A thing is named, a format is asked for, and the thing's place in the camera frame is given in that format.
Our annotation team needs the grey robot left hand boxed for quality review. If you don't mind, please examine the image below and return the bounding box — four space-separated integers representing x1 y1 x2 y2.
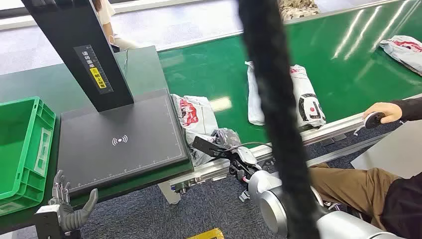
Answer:
48 170 99 232

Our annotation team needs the white courier bag red print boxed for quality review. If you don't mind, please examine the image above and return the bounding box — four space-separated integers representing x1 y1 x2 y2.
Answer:
171 94 220 167

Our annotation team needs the black inbound scanner machine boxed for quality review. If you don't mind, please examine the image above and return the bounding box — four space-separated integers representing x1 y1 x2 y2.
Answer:
20 0 192 199

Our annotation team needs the green plastic crate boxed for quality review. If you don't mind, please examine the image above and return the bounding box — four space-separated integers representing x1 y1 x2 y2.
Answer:
0 96 56 217

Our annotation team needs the yellow floor tape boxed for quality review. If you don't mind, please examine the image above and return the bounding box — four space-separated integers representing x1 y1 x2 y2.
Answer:
185 228 225 239

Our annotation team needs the yellow black label sticker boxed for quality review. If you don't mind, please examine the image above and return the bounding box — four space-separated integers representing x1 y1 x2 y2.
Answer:
73 44 114 96

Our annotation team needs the person in pale shirt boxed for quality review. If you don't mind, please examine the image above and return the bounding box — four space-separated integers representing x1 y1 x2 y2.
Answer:
92 0 139 53

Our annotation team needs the long white bag black logo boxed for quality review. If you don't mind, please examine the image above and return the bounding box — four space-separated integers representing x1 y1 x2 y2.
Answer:
245 60 327 131

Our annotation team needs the office chair base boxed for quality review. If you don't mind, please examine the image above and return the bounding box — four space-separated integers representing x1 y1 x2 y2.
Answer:
321 198 363 222

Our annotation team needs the person in chair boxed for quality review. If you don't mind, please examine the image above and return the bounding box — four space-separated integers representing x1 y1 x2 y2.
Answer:
308 97 422 233

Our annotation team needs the person in patterned clothing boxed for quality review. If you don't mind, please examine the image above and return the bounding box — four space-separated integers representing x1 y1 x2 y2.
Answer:
278 0 321 21

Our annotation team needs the black white handheld controller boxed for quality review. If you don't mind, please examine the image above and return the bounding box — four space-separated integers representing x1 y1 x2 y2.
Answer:
353 111 386 136

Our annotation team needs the person's hand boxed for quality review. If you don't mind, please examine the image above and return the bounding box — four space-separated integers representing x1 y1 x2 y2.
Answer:
362 102 404 124

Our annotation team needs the white board panel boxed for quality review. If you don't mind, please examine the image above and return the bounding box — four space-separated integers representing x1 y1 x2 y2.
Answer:
351 120 422 179

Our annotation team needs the wide white courier bag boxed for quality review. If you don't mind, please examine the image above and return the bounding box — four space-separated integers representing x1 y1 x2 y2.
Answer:
379 35 422 77

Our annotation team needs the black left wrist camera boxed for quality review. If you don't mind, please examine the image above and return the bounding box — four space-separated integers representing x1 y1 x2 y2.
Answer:
34 204 62 239

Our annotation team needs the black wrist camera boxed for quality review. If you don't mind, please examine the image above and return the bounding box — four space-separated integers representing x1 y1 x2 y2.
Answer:
192 136 228 160
34 204 62 239

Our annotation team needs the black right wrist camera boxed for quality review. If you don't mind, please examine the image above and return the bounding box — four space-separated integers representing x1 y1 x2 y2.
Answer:
192 136 228 160

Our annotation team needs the thin black camera cable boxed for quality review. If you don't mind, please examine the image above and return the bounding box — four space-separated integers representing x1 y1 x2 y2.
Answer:
211 141 273 162

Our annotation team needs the thick black fuzzy cable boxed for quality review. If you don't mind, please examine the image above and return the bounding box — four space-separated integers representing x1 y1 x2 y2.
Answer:
238 0 322 239

